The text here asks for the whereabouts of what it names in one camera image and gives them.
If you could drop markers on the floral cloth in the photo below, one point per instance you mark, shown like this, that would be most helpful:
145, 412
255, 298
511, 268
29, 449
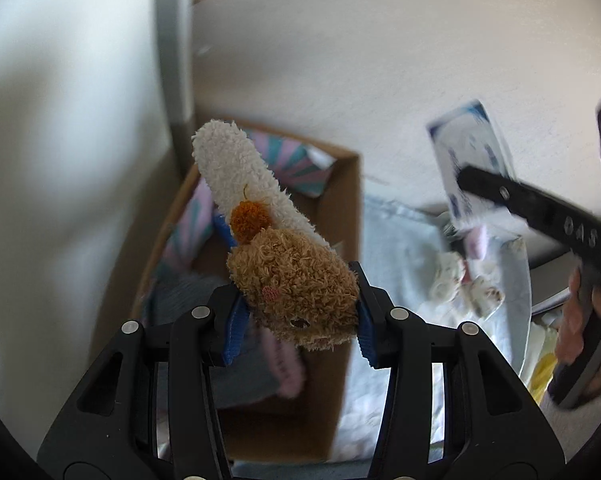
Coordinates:
405, 270

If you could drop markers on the brown and white plush toy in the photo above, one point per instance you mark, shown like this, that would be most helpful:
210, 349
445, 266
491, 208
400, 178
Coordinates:
290, 285

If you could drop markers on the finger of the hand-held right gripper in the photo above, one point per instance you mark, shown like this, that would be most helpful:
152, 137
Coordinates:
530, 210

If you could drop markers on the pink fluffy sock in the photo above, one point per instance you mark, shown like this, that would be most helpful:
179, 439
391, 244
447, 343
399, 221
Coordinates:
285, 365
476, 242

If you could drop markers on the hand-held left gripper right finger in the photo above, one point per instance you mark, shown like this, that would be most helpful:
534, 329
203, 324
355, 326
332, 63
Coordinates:
365, 330

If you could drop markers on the yellow floral blanket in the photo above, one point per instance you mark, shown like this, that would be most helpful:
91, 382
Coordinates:
540, 365

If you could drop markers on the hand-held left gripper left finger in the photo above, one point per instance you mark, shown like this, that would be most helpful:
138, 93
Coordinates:
235, 330

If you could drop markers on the cardboard box with pink lining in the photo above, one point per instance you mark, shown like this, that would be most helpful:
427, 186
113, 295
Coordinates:
340, 260

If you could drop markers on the grey door frame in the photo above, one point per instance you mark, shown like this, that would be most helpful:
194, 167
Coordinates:
173, 60

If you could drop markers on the blue tissue pack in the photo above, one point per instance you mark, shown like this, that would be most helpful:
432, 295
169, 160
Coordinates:
473, 150

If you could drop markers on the person's right hand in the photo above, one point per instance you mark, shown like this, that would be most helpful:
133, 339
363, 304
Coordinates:
573, 320

